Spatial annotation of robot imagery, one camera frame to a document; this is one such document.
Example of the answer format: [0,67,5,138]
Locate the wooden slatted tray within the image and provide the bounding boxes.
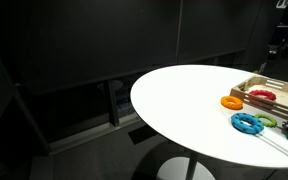
[229,75,288,127]

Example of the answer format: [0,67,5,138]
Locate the round table base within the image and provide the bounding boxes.
[155,156,217,180]

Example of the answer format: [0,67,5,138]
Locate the lime green toothed ring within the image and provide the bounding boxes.
[254,113,279,129]

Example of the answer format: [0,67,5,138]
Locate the red knobbed ring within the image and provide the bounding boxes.
[248,89,278,102]

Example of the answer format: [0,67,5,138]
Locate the orange knobbed ring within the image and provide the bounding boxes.
[220,95,244,111]

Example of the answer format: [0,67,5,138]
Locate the blue ring with dark dots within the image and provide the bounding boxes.
[230,112,265,135]

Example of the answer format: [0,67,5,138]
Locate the dark support post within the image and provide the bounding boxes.
[106,79,121,128]

